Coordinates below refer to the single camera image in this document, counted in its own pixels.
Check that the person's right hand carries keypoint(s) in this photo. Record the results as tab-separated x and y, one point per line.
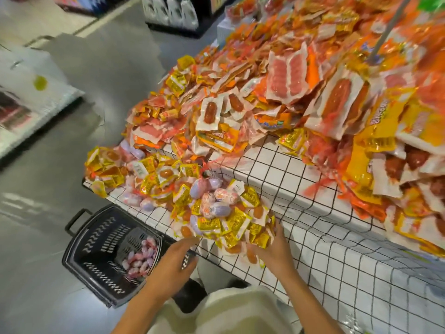
278	257

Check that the person's left hand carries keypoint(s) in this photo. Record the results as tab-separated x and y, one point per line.
170	271

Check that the pink netted sausage bag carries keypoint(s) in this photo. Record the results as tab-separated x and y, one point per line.
148	247
132	267

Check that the tiled white display table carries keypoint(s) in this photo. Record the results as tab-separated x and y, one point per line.
347	267

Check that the stack of black baskets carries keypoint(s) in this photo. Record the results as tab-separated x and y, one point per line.
94	257

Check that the pink sausages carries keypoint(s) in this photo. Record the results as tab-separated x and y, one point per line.
215	198

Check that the pile of small snack packets tier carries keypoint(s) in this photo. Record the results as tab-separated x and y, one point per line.
153	181

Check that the large pile of sausage packets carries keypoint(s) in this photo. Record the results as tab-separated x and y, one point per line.
313	87

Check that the pile of sausage packets tier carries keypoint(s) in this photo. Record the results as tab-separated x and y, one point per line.
432	3

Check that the person's right forearm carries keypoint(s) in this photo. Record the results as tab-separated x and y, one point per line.
313	309

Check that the black shorts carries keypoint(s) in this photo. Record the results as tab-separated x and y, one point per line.
191	295

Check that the grey metal pole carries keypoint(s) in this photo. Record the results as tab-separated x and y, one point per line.
389	27

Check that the black shelving with white bottles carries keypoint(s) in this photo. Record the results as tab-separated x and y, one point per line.
181	14

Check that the store shelving with blue goods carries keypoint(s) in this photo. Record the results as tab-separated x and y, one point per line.
90	3

